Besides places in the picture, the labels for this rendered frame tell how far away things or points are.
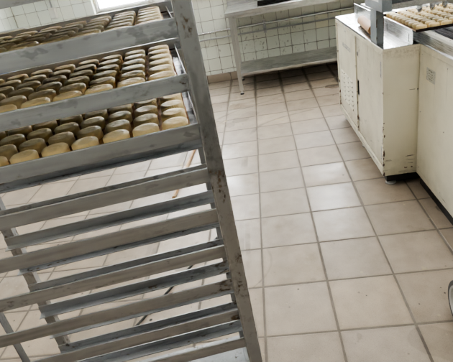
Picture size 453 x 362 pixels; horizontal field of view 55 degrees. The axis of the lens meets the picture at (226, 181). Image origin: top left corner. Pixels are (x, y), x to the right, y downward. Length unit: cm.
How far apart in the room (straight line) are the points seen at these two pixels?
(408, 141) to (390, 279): 91
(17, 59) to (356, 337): 156
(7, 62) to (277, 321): 152
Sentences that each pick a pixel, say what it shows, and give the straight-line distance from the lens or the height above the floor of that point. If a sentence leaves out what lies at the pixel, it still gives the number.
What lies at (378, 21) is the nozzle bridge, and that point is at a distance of 256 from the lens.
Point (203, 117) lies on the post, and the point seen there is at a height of 117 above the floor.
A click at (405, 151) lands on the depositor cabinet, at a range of 272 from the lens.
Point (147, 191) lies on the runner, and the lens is 82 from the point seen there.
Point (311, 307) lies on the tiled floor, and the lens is 200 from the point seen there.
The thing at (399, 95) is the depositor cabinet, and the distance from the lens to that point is 258.
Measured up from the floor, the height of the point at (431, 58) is 79.
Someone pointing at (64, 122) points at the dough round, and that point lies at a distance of 102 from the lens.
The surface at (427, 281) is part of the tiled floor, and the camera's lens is 214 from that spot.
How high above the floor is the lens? 141
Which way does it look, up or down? 27 degrees down
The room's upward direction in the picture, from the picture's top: 11 degrees counter-clockwise
